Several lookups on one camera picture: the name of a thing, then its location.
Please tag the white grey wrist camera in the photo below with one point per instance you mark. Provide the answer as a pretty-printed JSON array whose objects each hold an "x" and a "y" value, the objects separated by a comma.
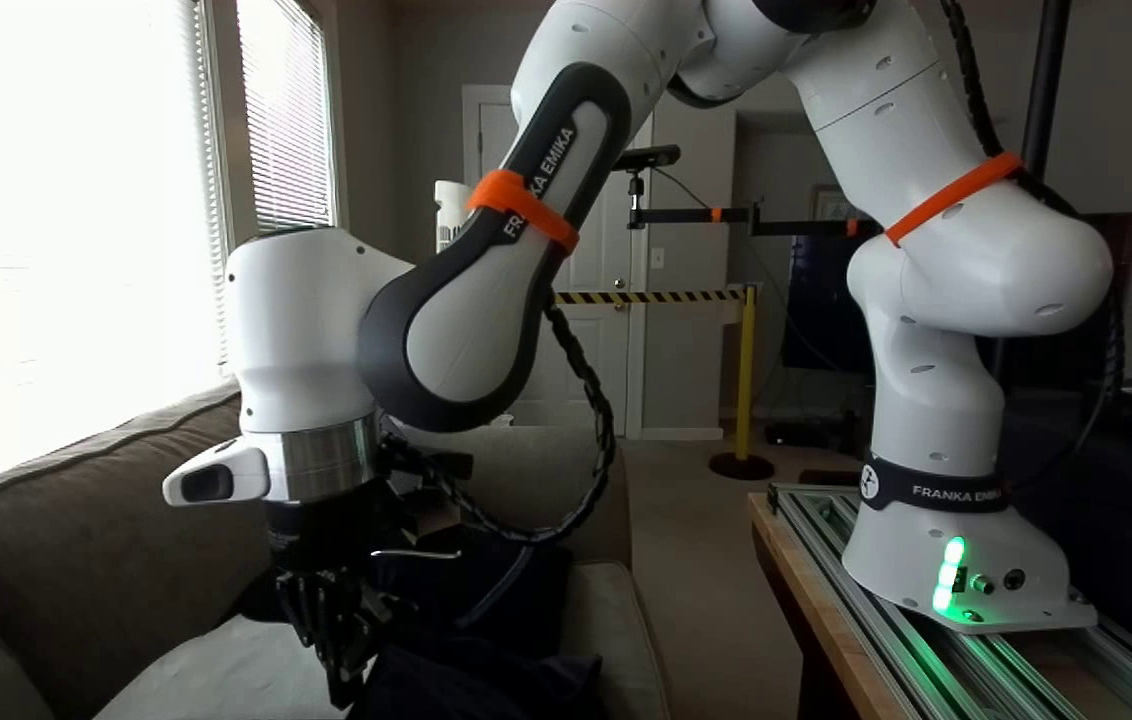
[{"x": 217, "y": 479}]

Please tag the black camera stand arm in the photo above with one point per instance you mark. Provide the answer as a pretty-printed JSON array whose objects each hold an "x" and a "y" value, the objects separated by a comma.
[{"x": 684, "y": 214}]

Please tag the white window blinds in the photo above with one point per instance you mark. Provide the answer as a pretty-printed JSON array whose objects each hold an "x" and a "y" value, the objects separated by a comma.
[{"x": 57, "y": 200}]

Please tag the beige fabric couch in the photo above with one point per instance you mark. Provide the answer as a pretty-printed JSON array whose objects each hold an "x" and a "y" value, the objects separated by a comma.
[{"x": 47, "y": 561}]

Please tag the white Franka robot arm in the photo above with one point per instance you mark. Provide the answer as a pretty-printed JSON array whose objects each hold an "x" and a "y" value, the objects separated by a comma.
[{"x": 936, "y": 267}]

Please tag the yellow black caution tape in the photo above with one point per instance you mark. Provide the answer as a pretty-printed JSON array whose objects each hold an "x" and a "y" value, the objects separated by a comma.
[{"x": 645, "y": 297}]

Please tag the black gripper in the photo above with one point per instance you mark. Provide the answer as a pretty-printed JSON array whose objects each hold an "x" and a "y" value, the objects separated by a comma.
[{"x": 325, "y": 534}]

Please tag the dark flat screen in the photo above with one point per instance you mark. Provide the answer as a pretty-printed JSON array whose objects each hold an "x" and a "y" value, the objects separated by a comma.
[{"x": 816, "y": 307}]

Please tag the wooden table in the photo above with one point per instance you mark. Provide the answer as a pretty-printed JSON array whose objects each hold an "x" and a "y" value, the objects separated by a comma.
[{"x": 830, "y": 642}]

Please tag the yellow bollard post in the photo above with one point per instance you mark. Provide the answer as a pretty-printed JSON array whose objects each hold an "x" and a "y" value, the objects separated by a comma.
[{"x": 746, "y": 387}]

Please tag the black vertical pole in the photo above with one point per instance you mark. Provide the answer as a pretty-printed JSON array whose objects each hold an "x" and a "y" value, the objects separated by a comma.
[{"x": 1046, "y": 81}]

